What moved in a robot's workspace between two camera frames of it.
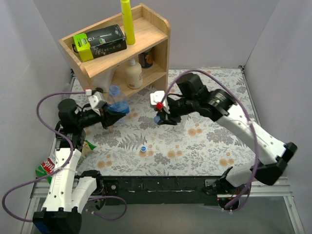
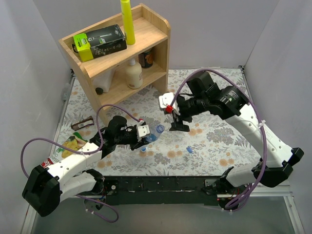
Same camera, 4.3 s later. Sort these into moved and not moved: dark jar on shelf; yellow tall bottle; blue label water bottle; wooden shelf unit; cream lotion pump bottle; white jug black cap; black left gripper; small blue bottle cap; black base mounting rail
Moved: blue label water bottle; black left gripper; small blue bottle cap
Not moved: white jug black cap; dark jar on shelf; black base mounting rail; cream lotion pump bottle; yellow tall bottle; wooden shelf unit
